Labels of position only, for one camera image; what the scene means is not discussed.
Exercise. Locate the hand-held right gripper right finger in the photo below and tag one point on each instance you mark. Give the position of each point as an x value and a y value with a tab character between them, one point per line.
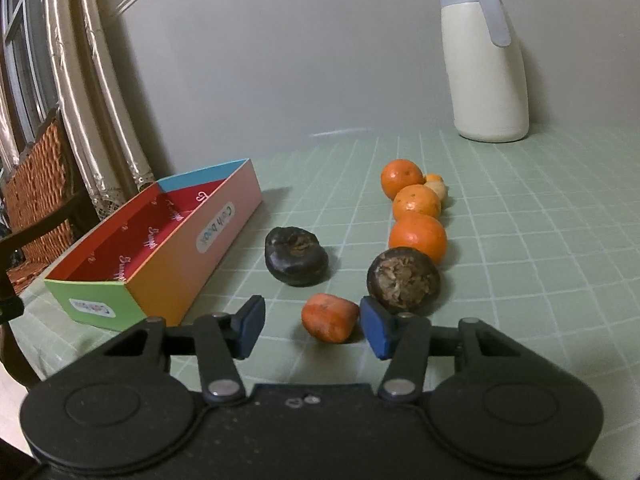
374	329

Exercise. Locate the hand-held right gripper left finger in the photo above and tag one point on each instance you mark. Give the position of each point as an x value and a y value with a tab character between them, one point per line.
251	326

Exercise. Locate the oblong orange fruit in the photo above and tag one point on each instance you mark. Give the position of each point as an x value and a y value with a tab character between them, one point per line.
327	318

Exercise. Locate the colourful cardboard box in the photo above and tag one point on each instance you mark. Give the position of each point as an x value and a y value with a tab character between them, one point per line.
165	265

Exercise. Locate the dark mangosteen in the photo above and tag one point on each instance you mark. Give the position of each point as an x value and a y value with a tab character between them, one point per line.
295	260
402	280

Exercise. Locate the orange tangerine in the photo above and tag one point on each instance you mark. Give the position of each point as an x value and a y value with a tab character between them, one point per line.
417	238
401	179
416	202

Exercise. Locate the small beige longan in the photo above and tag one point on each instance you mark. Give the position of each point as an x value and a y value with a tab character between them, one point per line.
438	191

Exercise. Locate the small orange kumquat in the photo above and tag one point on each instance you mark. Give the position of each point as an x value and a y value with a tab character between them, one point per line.
434	178

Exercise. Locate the green grid tablecloth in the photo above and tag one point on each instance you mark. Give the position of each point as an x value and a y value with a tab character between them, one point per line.
525	260

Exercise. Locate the brown wicker chair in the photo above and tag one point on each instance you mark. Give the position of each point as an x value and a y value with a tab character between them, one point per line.
45	185

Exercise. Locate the cream thermos jug grey lid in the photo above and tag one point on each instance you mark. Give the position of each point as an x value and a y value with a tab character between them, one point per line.
485	85

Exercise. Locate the beige curtain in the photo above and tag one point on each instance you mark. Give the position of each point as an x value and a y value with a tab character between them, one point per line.
90	85

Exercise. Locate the window frame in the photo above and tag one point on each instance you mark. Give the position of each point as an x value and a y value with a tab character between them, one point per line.
22	50

